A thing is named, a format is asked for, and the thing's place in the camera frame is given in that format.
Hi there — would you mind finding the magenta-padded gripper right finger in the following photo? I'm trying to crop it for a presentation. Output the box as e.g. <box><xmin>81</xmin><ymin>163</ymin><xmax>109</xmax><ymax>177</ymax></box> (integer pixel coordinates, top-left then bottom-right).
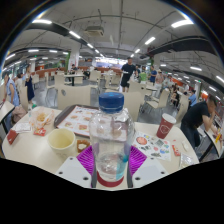
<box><xmin>127</xmin><ymin>145</ymin><xmax>169</xmax><ymax>189</ymax></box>

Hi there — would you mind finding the small white packet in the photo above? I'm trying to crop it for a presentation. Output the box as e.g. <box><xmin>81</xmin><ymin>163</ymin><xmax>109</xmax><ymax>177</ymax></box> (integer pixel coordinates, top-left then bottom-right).
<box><xmin>181</xmin><ymin>141</ymin><xmax>191</xmax><ymax>153</ymax></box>

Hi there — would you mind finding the person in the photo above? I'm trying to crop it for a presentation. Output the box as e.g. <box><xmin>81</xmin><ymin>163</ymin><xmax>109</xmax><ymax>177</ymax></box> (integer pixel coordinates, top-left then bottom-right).
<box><xmin>69</xmin><ymin>63</ymin><xmax>78</xmax><ymax>75</ymax></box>
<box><xmin>155</xmin><ymin>69</ymin><xmax>165</xmax><ymax>89</ymax></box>
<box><xmin>148</xmin><ymin>65</ymin><xmax>158</xmax><ymax>84</ymax></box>
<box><xmin>2</xmin><ymin>71</ymin><xmax>28</xmax><ymax>123</ymax></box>
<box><xmin>139</xmin><ymin>68</ymin><xmax>148</xmax><ymax>84</ymax></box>
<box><xmin>24</xmin><ymin>64</ymin><xmax>37</xmax><ymax>103</ymax></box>
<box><xmin>188</xmin><ymin>89</ymin><xmax>198</xmax><ymax>108</ymax></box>
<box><xmin>179</xmin><ymin>94</ymin><xmax>219</xmax><ymax>151</ymax></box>
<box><xmin>119</xmin><ymin>56</ymin><xmax>138</xmax><ymax>94</ymax></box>

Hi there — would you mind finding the cream mug with brown handle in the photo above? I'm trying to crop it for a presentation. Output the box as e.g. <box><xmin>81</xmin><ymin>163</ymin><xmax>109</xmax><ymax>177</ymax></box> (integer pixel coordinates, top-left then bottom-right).
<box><xmin>46</xmin><ymin>128</ymin><xmax>91</xmax><ymax>159</ymax></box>

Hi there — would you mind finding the small red sauce sachet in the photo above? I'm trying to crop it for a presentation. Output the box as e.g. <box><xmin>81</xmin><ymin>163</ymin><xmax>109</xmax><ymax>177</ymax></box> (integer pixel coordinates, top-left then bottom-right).
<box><xmin>171</xmin><ymin>144</ymin><xmax>182</xmax><ymax>158</ymax></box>

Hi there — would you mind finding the group of ceiling lights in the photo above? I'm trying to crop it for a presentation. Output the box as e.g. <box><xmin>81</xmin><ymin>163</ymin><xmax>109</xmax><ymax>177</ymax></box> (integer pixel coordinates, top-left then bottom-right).
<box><xmin>4</xmin><ymin>18</ymin><xmax>224</xmax><ymax>98</ymax></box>

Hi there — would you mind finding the colourful printed leaflet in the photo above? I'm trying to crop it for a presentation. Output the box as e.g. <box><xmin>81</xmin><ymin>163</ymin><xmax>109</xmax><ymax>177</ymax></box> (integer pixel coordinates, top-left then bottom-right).
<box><xmin>132</xmin><ymin>131</ymin><xmax>173</xmax><ymax>163</ymax></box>

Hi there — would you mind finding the clear plastic food bag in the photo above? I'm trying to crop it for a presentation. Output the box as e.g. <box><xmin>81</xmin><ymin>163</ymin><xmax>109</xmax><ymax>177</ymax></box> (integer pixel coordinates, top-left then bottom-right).
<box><xmin>29</xmin><ymin>106</ymin><xmax>56</xmax><ymax>132</ymax></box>

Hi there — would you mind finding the neighbouring beige table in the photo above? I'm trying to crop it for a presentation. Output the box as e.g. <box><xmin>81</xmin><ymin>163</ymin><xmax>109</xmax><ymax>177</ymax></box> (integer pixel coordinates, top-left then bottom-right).
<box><xmin>203</xmin><ymin>128</ymin><xmax>223</xmax><ymax>158</ymax></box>
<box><xmin>0</xmin><ymin>100</ymin><xmax>16</xmax><ymax>129</ymax></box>

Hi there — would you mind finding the ceiling air conditioner unit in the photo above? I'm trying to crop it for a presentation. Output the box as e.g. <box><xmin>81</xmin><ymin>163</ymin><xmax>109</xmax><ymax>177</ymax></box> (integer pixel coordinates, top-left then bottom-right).
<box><xmin>84</xmin><ymin>25</ymin><xmax>105</xmax><ymax>38</ymax></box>

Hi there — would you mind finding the small clear bottle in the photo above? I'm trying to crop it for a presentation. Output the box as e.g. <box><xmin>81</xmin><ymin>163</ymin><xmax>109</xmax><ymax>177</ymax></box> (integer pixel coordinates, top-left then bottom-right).
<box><xmin>27</xmin><ymin>104</ymin><xmax>35</xmax><ymax>118</ymax></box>

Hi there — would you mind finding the red paper cup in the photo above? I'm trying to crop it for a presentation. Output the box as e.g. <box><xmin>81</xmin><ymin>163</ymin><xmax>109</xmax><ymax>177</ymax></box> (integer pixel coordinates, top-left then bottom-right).
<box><xmin>155</xmin><ymin>112</ymin><xmax>178</xmax><ymax>140</ymax></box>

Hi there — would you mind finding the dark red flat packet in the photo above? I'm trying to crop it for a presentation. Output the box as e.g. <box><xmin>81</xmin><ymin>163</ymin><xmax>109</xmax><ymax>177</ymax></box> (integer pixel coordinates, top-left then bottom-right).
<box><xmin>6</xmin><ymin>128</ymin><xmax>19</xmax><ymax>146</ymax></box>

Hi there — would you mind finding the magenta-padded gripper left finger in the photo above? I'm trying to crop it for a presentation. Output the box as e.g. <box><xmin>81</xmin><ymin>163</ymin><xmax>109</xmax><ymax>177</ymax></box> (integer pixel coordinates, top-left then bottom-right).
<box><xmin>54</xmin><ymin>145</ymin><xmax>98</xmax><ymax>189</ymax></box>

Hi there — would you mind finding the clear plastic wrapper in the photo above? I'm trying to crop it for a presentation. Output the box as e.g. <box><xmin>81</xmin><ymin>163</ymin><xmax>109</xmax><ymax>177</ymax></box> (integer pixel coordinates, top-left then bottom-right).
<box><xmin>179</xmin><ymin>152</ymin><xmax>196</xmax><ymax>169</ymax></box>

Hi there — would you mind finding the brown tray with paper liner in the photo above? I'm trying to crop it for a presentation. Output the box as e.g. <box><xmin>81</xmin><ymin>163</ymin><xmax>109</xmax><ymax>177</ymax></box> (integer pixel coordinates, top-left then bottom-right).
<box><xmin>53</xmin><ymin>104</ymin><xmax>101</xmax><ymax>138</ymax></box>

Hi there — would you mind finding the clear blue-capped water bottle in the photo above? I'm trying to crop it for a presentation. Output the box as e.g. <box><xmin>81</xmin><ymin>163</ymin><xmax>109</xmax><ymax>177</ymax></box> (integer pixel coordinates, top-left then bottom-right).
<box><xmin>88</xmin><ymin>92</ymin><xmax>136</xmax><ymax>188</ymax></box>

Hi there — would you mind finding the group of beige chairs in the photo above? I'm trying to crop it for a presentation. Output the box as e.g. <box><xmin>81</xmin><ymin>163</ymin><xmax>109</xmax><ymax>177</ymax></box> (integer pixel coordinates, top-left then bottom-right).
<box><xmin>43</xmin><ymin>68</ymin><xmax>188</xmax><ymax>114</ymax></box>

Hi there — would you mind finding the white printed paper card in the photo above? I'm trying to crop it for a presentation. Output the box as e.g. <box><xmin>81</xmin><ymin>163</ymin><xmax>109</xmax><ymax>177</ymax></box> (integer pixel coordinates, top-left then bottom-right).
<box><xmin>13</xmin><ymin>121</ymin><xmax>32</xmax><ymax>134</ymax></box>

